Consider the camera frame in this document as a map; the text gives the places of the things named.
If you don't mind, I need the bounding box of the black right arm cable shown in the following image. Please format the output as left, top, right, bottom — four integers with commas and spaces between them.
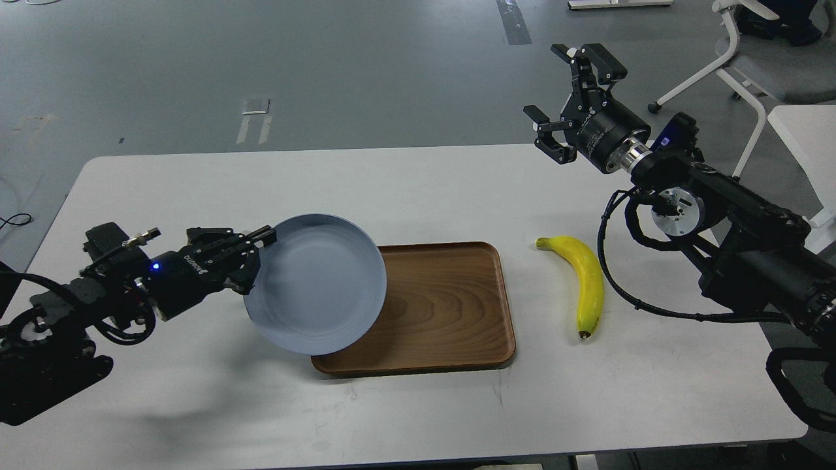
596, 188, 794, 324

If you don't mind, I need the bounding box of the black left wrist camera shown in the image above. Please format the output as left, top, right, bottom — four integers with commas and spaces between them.
80, 222, 161, 277

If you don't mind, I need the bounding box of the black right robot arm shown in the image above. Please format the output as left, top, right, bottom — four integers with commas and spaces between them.
524, 44, 834, 432

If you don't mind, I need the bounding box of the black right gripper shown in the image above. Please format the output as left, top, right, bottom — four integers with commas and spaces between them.
523, 44, 651, 174

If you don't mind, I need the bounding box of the light blue round plate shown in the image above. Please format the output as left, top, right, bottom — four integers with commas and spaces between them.
244, 213, 387, 355

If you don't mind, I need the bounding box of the yellow banana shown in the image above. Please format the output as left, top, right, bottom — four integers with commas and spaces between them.
535, 236, 604, 340

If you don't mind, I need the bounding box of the brown wooden tray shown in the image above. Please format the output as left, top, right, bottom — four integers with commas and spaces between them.
311, 241, 516, 377

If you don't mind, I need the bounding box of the white side table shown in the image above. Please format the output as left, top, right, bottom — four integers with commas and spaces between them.
767, 104, 835, 227

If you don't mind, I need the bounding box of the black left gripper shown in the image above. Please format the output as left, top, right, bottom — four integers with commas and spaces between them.
147, 226, 276, 321

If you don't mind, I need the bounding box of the white office chair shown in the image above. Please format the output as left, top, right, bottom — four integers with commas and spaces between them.
647, 1, 835, 178

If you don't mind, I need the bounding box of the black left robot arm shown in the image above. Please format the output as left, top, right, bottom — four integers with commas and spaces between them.
1, 222, 277, 426

